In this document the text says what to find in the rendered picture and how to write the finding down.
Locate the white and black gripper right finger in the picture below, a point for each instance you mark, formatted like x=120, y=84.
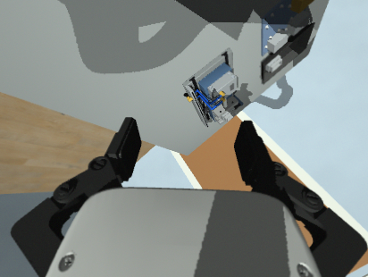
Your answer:
x=337, y=246

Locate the yellow block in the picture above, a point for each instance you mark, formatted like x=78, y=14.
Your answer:
x=299, y=5

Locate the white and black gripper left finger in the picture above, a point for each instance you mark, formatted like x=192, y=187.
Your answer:
x=38, y=233

